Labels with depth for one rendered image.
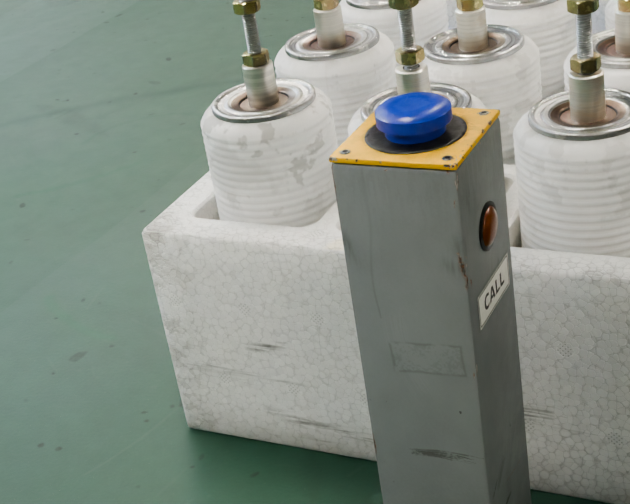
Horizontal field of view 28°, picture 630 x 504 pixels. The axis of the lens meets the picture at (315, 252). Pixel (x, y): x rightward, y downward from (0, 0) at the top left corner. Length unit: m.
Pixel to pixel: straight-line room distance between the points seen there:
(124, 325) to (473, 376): 0.55
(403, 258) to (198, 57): 1.19
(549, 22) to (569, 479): 0.37
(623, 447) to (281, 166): 0.30
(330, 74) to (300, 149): 0.10
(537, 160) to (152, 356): 0.45
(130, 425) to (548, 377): 0.36
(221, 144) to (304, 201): 0.07
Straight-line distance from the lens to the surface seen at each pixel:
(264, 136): 0.87
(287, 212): 0.89
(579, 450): 0.86
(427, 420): 0.71
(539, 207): 0.81
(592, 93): 0.80
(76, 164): 1.54
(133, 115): 1.65
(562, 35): 1.04
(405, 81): 0.84
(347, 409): 0.92
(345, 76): 0.97
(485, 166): 0.66
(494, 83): 0.92
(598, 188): 0.79
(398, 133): 0.64
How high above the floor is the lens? 0.58
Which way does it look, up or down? 28 degrees down
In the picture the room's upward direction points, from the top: 9 degrees counter-clockwise
